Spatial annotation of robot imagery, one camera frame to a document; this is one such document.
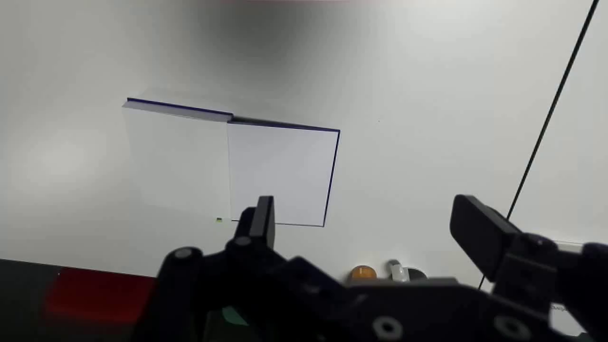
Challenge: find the dark mug with white handle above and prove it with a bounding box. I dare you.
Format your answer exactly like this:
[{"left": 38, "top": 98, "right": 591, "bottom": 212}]
[{"left": 386, "top": 256, "right": 427, "bottom": 283}]

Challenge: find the orange drink can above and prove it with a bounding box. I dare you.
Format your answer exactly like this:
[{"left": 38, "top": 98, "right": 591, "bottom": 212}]
[{"left": 346, "top": 264, "right": 380, "bottom": 285}]

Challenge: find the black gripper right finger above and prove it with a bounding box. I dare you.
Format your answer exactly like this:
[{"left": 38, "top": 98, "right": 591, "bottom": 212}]
[{"left": 450, "top": 193, "right": 524, "bottom": 283}]

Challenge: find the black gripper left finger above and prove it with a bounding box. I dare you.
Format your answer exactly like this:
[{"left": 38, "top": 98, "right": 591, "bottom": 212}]
[{"left": 230, "top": 193, "right": 277, "bottom": 250}]

